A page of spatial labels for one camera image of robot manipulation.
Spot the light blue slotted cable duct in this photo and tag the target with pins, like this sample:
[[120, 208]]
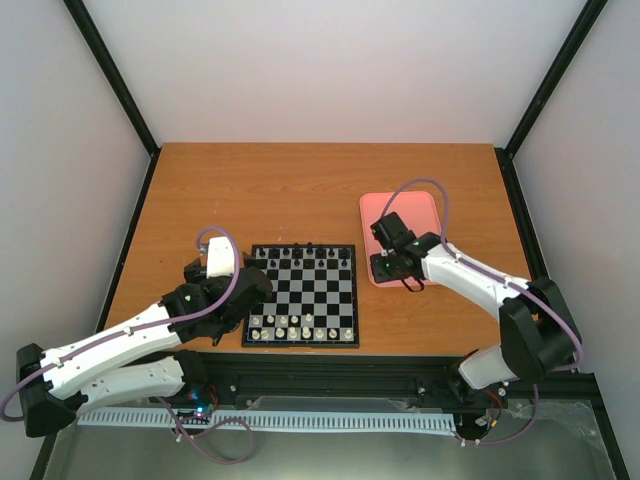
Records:
[[276, 421]]

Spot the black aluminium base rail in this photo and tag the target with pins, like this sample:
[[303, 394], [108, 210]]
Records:
[[325, 372]]

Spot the pink plastic tray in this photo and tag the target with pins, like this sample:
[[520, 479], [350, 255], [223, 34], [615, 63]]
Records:
[[418, 211]]

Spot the metal sheet front panel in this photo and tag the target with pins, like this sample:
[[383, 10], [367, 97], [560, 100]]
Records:
[[550, 440]]

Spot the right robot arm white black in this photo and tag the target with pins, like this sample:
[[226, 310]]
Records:
[[537, 334]]

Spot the right black frame post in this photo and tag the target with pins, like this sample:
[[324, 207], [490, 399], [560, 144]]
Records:
[[578, 33]]

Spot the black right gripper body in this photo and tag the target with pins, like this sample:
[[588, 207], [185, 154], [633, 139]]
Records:
[[388, 272]]

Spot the black chess pieces row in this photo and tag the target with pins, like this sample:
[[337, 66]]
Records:
[[304, 256]]

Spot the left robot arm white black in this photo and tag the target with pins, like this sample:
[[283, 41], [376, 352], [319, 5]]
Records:
[[141, 357]]

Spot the black white chess board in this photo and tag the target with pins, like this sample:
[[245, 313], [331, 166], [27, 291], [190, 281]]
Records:
[[329, 295]]

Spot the black frame post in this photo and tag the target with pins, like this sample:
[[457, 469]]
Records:
[[578, 33], [103, 57]]

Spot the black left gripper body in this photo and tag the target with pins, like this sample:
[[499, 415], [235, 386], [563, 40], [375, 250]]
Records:
[[195, 274]]

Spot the left black frame post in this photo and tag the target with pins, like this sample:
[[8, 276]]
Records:
[[103, 57]]

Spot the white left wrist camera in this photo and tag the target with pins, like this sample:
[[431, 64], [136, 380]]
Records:
[[220, 257]]

